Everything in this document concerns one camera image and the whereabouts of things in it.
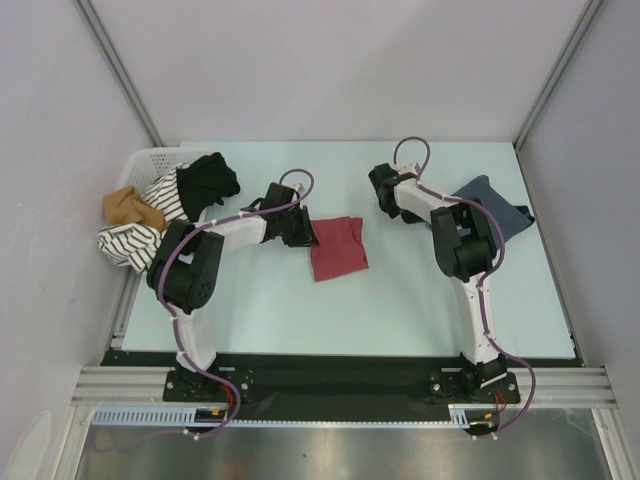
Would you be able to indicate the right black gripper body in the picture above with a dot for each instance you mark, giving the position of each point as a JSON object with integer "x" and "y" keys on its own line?
{"x": 392, "y": 210}

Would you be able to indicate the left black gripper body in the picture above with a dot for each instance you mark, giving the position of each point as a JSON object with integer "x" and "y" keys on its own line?
{"x": 294, "y": 228}

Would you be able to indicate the red tank top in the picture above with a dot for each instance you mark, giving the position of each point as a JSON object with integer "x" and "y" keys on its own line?
{"x": 340, "y": 249}

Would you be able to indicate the blue grey tank top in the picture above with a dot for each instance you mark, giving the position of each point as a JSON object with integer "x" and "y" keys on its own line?
{"x": 512, "y": 219}

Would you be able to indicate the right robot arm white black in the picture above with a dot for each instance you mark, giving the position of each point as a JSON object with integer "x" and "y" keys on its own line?
{"x": 465, "y": 251}

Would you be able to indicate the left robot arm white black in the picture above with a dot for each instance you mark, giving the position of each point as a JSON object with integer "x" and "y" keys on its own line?
{"x": 183, "y": 277}

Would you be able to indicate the striped white black tank top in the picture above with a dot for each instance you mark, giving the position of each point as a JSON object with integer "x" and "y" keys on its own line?
{"x": 130, "y": 245}

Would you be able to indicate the mustard tank top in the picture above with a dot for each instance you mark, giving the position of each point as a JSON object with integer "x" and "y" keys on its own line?
{"x": 125, "y": 206}

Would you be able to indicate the white plastic laundry basket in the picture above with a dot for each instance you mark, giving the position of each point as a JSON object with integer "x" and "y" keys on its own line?
{"x": 154, "y": 173}

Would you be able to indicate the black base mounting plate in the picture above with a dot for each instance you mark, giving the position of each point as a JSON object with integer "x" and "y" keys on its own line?
{"x": 353, "y": 387}

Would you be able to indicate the slotted cable duct rail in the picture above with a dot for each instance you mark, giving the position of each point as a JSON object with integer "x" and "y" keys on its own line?
{"x": 207, "y": 418}

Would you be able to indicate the right aluminium corner post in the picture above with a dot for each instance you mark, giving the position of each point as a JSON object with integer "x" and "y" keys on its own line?
{"x": 578, "y": 34}

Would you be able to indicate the aluminium corner post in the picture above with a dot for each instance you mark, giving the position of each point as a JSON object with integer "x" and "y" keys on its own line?
{"x": 114, "y": 62}
{"x": 578, "y": 34}

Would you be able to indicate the aluminium extrusion base frame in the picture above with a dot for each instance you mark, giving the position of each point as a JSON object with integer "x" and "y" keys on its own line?
{"x": 585, "y": 389}

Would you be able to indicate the left aluminium corner post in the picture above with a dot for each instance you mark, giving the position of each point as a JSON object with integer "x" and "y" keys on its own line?
{"x": 114, "y": 62}

